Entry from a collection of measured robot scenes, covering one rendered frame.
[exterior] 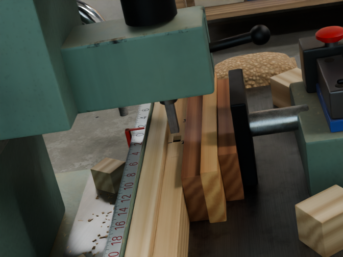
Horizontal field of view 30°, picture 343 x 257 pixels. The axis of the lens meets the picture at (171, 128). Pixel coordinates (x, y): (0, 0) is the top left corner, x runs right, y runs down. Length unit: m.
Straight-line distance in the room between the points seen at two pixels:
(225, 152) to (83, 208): 0.31
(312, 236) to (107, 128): 2.48
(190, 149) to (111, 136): 2.28
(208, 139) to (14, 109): 0.19
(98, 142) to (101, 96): 2.26
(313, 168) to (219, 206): 0.09
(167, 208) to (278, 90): 0.27
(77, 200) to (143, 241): 0.38
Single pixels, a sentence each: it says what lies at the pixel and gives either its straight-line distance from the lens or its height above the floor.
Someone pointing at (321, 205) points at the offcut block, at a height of 0.94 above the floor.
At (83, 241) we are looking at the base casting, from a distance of 0.80.
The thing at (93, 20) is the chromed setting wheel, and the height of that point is 1.05.
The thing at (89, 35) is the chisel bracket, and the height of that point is 1.07.
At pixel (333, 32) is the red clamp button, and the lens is 0.66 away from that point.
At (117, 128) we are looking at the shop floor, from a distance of 2.96.
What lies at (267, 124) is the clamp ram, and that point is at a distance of 0.64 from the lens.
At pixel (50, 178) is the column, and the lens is 0.82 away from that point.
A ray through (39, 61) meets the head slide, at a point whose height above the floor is 1.07.
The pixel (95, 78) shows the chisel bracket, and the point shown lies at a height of 1.04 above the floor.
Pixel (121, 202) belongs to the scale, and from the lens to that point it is 0.56.
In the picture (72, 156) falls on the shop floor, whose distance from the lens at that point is 2.82.
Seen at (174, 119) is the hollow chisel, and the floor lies 0.97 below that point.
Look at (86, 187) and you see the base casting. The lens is 0.91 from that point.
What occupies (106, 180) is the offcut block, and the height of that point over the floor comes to 0.82.
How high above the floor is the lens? 1.25
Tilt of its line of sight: 26 degrees down
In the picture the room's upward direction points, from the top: 12 degrees counter-clockwise
